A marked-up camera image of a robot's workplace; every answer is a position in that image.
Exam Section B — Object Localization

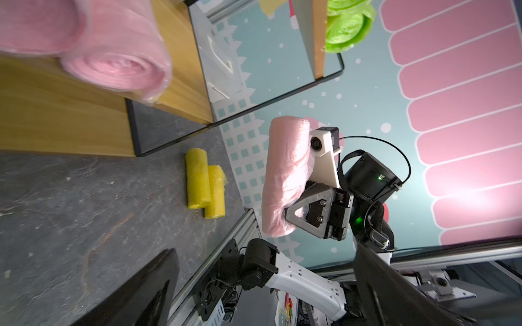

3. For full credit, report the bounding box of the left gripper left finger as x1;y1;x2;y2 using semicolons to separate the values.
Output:
73;249;179;325

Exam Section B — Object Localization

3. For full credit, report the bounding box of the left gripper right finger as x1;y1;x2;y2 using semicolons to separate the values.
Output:
353;244;465;325

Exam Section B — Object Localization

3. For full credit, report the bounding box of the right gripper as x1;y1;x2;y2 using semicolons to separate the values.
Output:
284;181;354;240

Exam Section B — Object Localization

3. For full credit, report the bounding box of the pink roll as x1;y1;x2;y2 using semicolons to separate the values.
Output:
60;1;172;103
1;0;92;56
261;116;315;238

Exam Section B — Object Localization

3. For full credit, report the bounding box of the yellow roll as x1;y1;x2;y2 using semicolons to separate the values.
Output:
205;165;228;220
186;148;212;209

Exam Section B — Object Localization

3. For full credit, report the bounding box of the green roll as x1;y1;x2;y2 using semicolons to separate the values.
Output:
327;0;372;16
324;4;376;54

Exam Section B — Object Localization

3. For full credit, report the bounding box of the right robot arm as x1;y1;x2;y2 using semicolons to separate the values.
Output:
193;150;403;321

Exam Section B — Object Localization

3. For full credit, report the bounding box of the wooden three-tier shelf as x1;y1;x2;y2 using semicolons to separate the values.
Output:
0;0;345;158

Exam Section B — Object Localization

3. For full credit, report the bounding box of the white plastic storage box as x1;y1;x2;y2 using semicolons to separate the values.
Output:
189;4;246;122

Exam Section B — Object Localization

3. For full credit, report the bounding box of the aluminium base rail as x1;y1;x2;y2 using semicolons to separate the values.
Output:
166;207;262;326

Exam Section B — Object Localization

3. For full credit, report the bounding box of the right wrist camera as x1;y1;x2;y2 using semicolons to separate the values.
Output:
310;126;341;188

